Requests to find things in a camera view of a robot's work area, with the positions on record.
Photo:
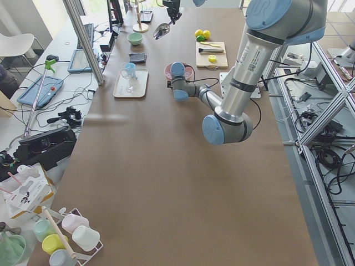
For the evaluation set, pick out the aluminium frame post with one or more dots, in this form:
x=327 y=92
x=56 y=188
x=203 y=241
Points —
x=76 y=21

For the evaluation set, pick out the wooden glass stand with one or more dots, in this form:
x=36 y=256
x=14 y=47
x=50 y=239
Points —
x=139 y=27

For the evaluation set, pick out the yellow cup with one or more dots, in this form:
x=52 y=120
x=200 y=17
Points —
x=51 y=243

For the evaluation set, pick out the stainless steel ice scoop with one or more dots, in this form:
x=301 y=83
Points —
x=161 y=30

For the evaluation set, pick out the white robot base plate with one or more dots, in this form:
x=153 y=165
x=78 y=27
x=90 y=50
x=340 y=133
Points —
x=225 y=78

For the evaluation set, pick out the black and silver muddler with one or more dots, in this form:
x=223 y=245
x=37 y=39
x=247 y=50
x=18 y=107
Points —
x=205 y=50

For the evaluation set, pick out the green tipped grabber stick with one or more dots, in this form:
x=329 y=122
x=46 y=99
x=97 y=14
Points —
x=50 y=60

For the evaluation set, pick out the white cup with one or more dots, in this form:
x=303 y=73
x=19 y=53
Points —
x=86 y=237

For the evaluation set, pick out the dark grey folded cloth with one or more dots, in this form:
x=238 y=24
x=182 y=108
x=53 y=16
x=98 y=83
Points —
x=137 y=58

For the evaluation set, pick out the pink cup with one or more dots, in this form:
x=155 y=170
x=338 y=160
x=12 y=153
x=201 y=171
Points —
x=71 y=221

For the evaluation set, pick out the pink bowl with ice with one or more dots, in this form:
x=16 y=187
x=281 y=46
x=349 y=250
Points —
x=178 y=69

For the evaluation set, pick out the yellow plastic knife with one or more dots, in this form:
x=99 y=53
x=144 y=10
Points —
x=210 y=44

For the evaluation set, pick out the light blue cup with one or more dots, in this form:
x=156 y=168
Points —
x=128 y=70

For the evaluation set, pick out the yellow lemon half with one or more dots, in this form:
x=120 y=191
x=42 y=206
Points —
x=212 y=58

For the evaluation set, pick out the white wire cup rack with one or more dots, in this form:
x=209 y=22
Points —
x=69 y=239

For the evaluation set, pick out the white chair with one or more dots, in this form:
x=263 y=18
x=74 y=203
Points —
x=16 y=46

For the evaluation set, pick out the clear wine glass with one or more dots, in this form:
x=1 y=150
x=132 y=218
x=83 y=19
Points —
x=129 y=87

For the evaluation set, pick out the mint green cup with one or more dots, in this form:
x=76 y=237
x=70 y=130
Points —
x=42 y=229

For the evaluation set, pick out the black tray with glasses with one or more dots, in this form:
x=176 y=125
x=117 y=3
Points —
x=146 y=16

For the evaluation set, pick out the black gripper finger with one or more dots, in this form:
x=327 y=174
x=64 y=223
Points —
x=176 y=17

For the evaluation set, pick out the grey cup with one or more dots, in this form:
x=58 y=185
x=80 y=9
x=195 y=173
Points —
x=61 y=258

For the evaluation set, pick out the black equipment case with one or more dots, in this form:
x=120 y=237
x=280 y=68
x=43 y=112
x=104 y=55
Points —
x=46 y=148

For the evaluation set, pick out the beige serving tray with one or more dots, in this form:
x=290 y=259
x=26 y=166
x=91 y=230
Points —
x=139 y=82

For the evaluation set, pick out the green lime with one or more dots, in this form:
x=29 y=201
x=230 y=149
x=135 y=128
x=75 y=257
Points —
x=200 y=38

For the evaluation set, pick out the white cardboard box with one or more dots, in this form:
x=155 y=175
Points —
x=26 y=192

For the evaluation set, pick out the mint green bowl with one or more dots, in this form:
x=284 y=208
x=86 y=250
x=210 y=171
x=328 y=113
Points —
x=135 y=38

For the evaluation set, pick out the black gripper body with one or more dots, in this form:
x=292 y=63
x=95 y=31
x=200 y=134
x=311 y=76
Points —
x=172 y=11

